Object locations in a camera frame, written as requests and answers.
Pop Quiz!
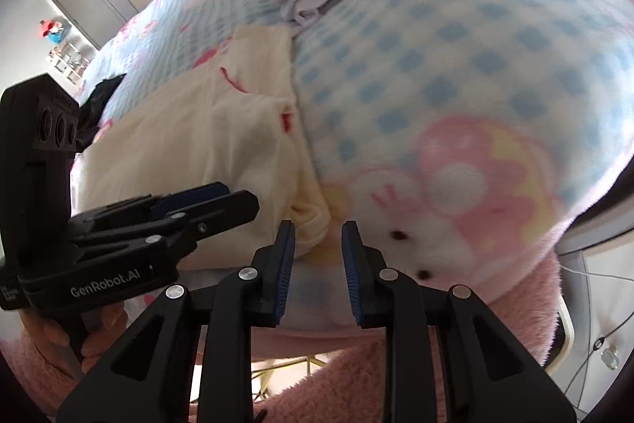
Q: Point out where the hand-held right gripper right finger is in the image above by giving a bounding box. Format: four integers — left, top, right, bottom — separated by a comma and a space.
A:
342, 221, 578, 423

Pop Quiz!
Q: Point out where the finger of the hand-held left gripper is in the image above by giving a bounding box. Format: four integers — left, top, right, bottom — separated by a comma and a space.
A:
74, 191, 260, 250
72, 182, 231, 230

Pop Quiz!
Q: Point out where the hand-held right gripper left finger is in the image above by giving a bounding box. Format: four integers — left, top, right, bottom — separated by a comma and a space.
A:
55, 220, 296, 423

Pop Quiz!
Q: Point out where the pink and cream shirt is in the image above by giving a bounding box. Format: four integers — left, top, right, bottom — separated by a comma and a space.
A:
74, 24, 332, 270

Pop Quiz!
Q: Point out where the person's left forearm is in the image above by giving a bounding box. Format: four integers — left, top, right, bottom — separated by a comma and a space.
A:
0, 334, 90, 419

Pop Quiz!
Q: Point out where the person's left hand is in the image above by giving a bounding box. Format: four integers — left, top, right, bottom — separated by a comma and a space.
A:
25, 303, 130, 375

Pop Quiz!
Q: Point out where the black jacket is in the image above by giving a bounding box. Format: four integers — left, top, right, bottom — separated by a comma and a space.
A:
74, 75, 127, 151

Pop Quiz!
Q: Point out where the white shelf rack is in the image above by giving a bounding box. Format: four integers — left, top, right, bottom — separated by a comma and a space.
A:
47, 41, 95, 84

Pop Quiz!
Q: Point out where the red blue plush toy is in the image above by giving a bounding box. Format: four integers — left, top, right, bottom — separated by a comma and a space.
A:
40, 19, 70, 44

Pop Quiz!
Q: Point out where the pink fleece robe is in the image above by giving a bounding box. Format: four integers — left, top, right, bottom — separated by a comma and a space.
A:
248, 249, 570, 423

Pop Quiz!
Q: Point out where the blue checkered printed blanket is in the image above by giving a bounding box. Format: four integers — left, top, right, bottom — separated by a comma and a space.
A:
69, 0, 634, 335

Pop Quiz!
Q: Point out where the white bedside cabinet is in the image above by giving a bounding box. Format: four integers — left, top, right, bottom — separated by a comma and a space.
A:
547, 212, 634, 404

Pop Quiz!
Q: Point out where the gold wire frame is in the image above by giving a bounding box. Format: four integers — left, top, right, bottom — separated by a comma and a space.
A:
252, 354, 328, 404

